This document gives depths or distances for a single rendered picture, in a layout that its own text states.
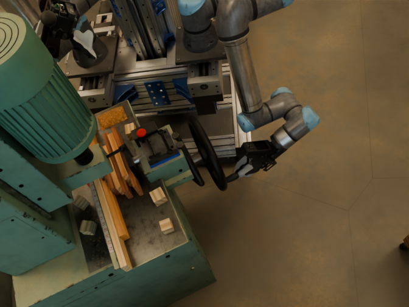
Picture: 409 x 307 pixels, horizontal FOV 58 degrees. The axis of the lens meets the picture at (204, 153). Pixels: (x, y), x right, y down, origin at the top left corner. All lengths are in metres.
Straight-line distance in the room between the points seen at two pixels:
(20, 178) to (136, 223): 0.35
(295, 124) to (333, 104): 1.19
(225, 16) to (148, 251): 0.70
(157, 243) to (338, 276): 1.11
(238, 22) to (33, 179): 0.69
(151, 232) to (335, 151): 1.40
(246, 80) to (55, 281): 0.87
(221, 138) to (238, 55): 0.94
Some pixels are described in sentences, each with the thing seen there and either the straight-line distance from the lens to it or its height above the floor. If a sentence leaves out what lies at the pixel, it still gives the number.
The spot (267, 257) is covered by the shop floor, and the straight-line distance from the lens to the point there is 1.98.
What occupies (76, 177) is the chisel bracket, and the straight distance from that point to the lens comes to 1.10.
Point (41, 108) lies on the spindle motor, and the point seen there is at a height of 1.38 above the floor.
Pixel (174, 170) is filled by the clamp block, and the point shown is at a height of 0.91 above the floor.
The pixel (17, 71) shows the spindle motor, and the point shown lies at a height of 1.48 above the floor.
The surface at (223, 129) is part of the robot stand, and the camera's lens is 2.07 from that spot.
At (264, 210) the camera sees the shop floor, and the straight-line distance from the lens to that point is 2.05.
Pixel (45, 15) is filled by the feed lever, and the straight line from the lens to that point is 0.94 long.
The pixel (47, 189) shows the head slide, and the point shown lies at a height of 1.11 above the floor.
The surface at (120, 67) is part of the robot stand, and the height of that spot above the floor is 0.73.
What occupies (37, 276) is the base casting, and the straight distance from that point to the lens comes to 1.35.
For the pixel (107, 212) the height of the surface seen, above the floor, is 0.95.
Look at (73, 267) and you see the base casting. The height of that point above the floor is 0.80.
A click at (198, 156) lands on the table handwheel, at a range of 1.27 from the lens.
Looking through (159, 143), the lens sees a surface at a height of 1.00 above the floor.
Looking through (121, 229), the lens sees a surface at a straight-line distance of 1.11.
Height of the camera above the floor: 1.91
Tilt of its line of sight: 58 degrees down
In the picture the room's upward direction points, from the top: 17 degrees counter-clockwise
